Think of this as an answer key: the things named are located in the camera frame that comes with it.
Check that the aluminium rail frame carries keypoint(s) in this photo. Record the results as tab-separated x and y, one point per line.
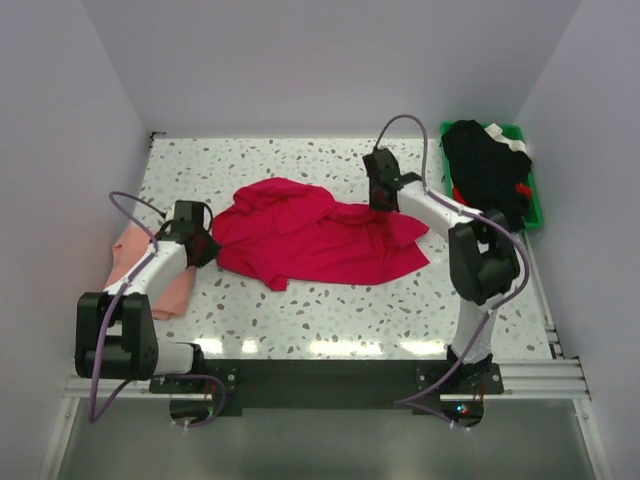
540	427

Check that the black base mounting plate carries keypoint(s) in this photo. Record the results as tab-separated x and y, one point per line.
239	385

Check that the folded peach t shirt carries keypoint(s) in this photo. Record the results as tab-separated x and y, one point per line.
163	276

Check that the green plastic bin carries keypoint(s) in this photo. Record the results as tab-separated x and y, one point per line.
533	218

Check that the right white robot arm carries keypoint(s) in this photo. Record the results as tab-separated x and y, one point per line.
484	258

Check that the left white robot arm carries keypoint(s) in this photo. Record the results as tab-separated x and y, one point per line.
115	335

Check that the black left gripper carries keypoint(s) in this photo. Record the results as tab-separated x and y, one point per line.
212	249

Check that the magenta red t shirt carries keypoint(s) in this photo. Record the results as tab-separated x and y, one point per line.
278	230

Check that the black t shirt in bin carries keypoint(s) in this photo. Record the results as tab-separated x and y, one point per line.
486	172

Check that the red garment in bin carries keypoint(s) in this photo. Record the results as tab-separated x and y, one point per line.
520	188

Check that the white garment in bin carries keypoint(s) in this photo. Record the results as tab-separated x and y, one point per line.
497	134

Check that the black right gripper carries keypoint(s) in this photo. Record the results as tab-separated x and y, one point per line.
373	201

